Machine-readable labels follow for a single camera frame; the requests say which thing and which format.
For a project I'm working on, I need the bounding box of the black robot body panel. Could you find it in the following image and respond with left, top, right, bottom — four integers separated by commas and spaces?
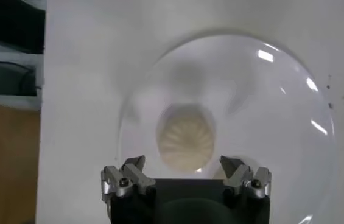
0, 0, 47, 55

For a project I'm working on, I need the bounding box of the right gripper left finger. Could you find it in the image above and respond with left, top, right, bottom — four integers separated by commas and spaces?
100, 155, 156, 201

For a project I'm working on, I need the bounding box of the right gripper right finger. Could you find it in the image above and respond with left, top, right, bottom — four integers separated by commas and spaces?
219, 155, 272, 199

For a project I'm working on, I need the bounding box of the white steamed baozi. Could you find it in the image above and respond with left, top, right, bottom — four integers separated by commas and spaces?
156, 103, 217, 173

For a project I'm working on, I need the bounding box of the white round plate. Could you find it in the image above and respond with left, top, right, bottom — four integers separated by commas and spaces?
117, 32, 337, 224

